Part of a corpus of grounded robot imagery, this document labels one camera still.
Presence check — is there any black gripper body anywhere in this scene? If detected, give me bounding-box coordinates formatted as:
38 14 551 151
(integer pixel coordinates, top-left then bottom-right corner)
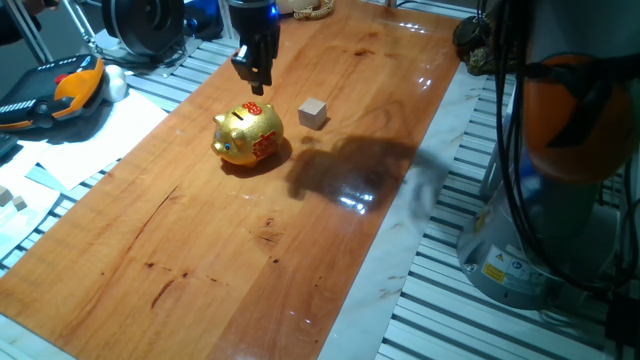
228 0 281 36

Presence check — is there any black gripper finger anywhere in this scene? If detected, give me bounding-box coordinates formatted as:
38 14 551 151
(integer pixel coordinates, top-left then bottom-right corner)
230 33 265 96
259 30 280 85

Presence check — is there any pale wooden cube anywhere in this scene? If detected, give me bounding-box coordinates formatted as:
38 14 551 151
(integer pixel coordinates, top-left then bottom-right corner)
297 97 328 131

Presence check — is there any dark sleeved forearm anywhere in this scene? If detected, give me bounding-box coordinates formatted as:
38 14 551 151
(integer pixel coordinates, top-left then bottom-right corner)
0 3 49 47

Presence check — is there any white rounded object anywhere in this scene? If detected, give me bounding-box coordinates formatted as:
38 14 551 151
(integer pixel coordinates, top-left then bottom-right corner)
102 64 129 104

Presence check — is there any person hand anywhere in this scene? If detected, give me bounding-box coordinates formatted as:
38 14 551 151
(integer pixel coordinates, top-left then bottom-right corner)
22 0 61 15

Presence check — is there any dark blue bag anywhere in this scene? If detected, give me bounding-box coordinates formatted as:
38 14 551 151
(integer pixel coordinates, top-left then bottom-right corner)
183 0 225 42

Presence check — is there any golden piggy bank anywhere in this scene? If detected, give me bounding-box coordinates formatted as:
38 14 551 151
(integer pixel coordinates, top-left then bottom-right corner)
210 101 285 169

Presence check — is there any white paper sheet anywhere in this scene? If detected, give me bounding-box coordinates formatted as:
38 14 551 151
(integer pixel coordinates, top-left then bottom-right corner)
0 89 170 251

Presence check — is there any grey metal stand leg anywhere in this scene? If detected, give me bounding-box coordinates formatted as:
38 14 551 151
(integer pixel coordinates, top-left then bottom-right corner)
3 0 54 65
62 0 99 52

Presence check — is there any black orange teach pendant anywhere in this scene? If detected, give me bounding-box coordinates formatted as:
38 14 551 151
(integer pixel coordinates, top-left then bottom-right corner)
0 53 107 133

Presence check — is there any aluminium frame post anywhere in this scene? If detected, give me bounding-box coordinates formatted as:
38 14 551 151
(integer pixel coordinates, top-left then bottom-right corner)
217 0 237 41

